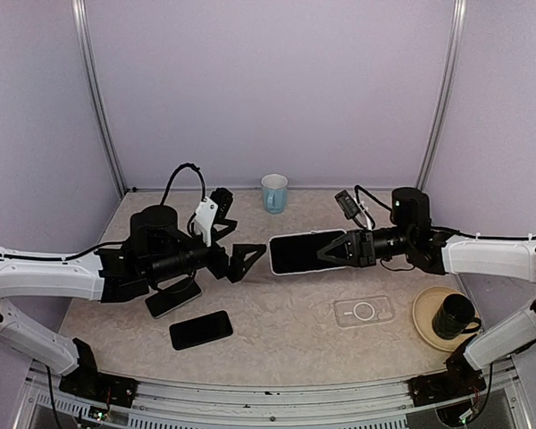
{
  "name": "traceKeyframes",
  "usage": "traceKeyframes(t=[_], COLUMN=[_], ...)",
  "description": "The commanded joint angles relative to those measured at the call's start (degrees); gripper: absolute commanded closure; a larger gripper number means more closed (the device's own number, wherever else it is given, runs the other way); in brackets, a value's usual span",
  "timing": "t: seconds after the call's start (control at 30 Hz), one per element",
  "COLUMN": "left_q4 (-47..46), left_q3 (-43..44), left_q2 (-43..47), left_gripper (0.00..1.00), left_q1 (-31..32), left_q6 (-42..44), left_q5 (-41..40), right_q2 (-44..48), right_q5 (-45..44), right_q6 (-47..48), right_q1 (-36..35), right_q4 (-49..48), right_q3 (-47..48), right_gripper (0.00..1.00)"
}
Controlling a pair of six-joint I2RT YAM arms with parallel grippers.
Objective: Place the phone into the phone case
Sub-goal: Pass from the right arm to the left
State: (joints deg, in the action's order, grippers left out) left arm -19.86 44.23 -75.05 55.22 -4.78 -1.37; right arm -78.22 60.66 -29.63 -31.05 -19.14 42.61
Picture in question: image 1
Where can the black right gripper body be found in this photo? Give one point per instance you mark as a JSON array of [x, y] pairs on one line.
[[367, 248]]

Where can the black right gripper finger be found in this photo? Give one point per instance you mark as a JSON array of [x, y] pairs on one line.
[[342, 241], [334, 257]]

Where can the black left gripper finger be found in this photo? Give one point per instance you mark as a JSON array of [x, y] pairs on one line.
[[222, 229], [243, 257]]

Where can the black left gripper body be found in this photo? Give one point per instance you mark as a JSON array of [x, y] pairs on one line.
[[219, 267]]

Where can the lavender silicone phone case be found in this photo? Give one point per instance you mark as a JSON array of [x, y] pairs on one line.
[[271, 263]]

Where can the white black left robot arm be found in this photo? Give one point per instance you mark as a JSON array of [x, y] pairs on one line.
[[156, 251]]

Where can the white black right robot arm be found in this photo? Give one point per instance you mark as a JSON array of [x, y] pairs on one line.
[[442, 250]]

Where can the light blue ceramic mug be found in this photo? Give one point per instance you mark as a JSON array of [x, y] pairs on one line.
[[275, 193]]

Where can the silver-edged black smartphone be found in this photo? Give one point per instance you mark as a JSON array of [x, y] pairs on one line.
[[174, 296]]

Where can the black smartphone on table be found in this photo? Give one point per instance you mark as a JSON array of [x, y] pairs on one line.
[[200, 330]]

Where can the beige round plate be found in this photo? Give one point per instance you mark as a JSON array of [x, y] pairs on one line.
[[425, 306]]

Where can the dark green mug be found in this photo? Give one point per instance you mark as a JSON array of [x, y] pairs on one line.
[[455, 316]]

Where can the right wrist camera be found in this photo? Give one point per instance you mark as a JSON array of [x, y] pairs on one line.
[[348, 205]]

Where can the aluminium front rail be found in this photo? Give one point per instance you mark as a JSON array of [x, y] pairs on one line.
[[158, 404]]

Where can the right aluminium corner post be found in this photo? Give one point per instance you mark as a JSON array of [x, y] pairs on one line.
[[448, 76]]

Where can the aluminium corner post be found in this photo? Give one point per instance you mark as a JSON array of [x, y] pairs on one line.
[[448, 76], [79, 11]]

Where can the left aluminium corner post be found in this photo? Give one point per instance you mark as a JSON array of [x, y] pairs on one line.
[[79, 11]]

